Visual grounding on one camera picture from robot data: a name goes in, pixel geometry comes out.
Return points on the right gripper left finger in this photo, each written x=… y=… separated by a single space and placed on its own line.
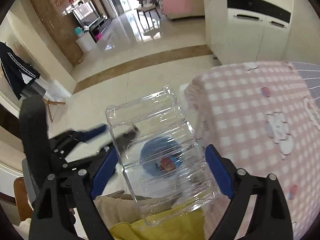
x=73 y=186

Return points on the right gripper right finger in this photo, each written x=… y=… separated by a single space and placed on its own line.
x=270 y=218

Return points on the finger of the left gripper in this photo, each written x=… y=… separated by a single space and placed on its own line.
x=121 y=142
x=87 y=135

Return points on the clear plastic container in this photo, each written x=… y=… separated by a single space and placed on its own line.
x=181 y=191

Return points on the yellow trousers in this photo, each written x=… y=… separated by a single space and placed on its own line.
x=186 y=226

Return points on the black white jacket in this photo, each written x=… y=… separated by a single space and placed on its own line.
x=18 y=73

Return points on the white cylindrical bin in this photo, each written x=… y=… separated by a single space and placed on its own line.
x=86 y=42

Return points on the pink checkered tablecloth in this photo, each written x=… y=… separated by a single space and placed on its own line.
x=264 y=117

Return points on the dark wooden chair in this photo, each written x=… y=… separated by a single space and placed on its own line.
x=146 y=6

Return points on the pink covered sofa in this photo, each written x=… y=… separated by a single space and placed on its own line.
x=176 y=9

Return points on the white black sideboard cabinet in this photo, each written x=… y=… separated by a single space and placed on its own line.
x=240 y=31

